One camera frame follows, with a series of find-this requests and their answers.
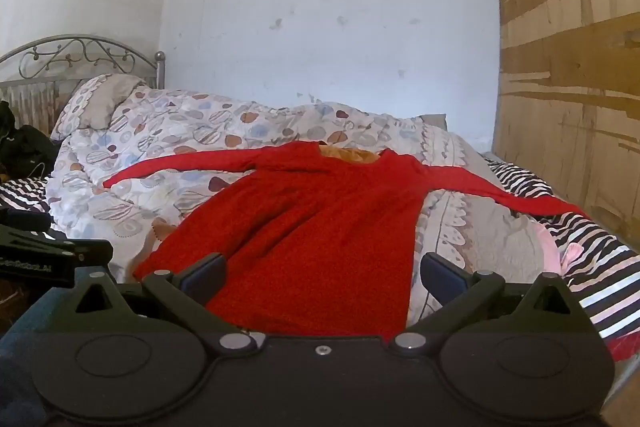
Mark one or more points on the pink cloth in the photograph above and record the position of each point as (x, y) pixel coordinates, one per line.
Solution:
(555, 247)

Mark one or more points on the grey pillow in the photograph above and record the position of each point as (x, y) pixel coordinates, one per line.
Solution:
(434, 121)

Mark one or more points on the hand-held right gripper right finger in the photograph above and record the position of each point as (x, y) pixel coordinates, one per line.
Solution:
(440, 279)

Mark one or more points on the striped bed sheet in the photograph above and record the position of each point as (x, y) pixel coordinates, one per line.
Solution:
(600, 257)

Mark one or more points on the dark blue cloth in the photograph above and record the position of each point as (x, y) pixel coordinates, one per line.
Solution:
(20, 347)

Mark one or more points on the wooden board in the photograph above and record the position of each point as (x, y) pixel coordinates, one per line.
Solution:
(570, 57)

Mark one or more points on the patterned duvet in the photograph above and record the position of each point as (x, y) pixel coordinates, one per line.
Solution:
(165, 142)

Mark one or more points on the metal bed headboard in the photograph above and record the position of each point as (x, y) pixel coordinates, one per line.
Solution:
(30, 99)

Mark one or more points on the patterned pillow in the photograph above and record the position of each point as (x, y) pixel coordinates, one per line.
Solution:
(92, 102)

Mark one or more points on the black clothing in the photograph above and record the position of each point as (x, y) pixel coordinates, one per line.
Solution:
(25, 147)

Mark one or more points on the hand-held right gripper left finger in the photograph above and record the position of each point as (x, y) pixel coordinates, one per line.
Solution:
(206, 278)

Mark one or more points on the red long-sleeved sweater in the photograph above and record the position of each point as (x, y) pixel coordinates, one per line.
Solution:
(310, 232)

